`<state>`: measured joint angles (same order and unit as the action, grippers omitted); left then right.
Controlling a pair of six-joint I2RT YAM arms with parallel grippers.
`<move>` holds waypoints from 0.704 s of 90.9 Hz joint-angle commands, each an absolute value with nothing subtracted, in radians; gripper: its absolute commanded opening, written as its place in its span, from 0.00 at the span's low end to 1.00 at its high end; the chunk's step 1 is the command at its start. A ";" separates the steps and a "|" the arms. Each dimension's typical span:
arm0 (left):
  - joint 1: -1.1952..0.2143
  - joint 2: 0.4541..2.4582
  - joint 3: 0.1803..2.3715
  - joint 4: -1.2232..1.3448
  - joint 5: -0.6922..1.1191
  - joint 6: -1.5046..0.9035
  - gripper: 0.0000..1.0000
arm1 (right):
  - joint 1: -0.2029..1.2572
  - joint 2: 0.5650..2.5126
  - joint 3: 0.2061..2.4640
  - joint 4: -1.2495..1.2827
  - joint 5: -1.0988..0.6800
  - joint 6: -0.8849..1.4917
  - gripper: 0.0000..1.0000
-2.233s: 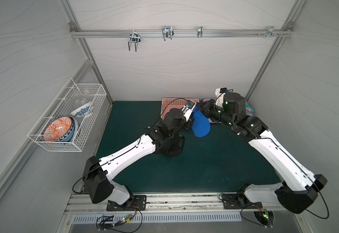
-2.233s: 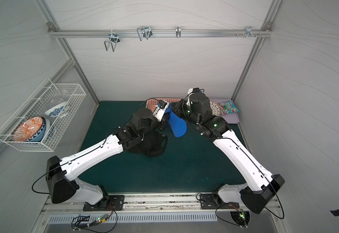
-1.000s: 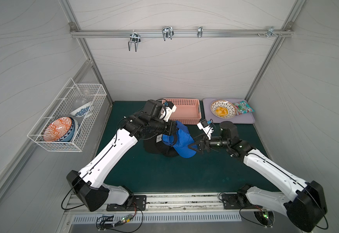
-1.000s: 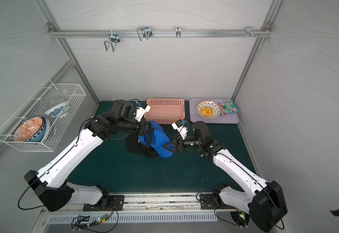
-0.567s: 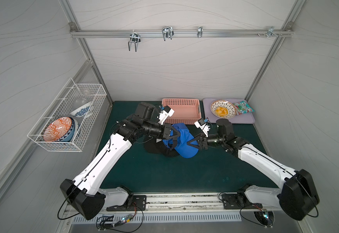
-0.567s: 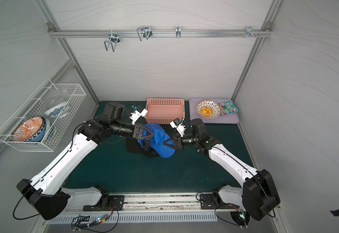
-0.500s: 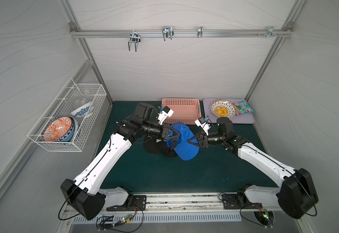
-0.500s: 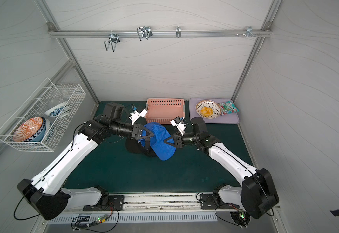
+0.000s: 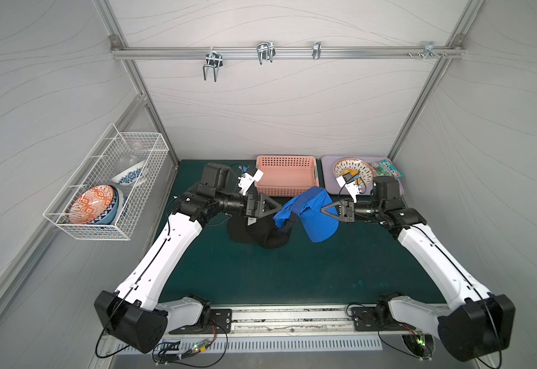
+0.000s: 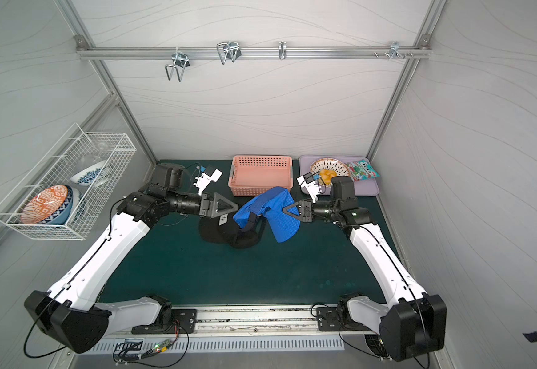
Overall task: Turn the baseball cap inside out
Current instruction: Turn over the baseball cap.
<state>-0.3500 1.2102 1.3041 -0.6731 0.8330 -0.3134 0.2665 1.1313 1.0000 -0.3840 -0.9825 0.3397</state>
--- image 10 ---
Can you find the white wire basket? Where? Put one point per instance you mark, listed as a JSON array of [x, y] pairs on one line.
[[74, 151]]

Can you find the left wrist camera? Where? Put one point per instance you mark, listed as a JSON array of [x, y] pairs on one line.
[[206, 176]]

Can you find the small metal hook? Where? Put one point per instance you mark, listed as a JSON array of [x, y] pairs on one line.
[[282, 48]]

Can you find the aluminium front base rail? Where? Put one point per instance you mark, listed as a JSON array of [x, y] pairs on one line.
[[250, 319]]

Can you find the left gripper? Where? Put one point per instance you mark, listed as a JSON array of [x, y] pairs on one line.
[[206, 205]]

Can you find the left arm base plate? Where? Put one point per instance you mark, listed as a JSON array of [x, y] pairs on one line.
[[183, 320]]

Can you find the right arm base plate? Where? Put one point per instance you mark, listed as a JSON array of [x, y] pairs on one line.
[[331, 319]]

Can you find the orange patterned bowl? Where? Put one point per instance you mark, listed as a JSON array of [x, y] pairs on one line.
[[47, 205]]

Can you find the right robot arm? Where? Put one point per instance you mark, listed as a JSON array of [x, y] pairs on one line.
[[410, 322]]

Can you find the metal hook right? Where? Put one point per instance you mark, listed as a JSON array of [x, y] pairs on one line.
[[395, 51]]

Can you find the black baseball cap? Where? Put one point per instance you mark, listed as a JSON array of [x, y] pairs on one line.
[[226, 231]]

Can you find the metal double hook left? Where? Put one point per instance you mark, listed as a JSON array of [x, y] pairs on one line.
[[176, 68]]

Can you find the patterned bowl with fruit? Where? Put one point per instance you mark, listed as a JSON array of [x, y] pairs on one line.
[[328, 168]]

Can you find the blue baseball cap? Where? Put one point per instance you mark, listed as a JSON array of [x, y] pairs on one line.
[[269, 206]]

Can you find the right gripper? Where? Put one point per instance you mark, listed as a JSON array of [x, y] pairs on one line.
[[306, 210]]

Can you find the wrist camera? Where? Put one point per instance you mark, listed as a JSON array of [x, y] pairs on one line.
[[310, 184], [206, 176]]

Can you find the blue patterned bowl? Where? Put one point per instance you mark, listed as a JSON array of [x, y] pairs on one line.
[[96, 175]]

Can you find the pink plastic basket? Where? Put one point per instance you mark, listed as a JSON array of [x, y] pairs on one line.
[[253, 175]]

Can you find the aluminium crossbar rail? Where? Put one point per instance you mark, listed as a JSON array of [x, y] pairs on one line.
[[422, 50]]

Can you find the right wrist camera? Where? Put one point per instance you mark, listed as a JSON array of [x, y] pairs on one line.
[[310, 184]]

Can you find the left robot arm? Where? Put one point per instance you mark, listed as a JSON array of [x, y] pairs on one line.
[[69, 312]]

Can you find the green snack packet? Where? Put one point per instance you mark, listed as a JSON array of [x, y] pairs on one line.
[[361, 170]]

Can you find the metal double hook middle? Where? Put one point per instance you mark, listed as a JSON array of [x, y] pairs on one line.
[[228, 51]]

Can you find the metal double hook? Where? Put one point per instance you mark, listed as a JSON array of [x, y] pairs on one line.
[[228, 51], [176, 68]]

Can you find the white perforated vent strip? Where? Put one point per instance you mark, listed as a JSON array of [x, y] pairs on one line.
[[229, 344]]

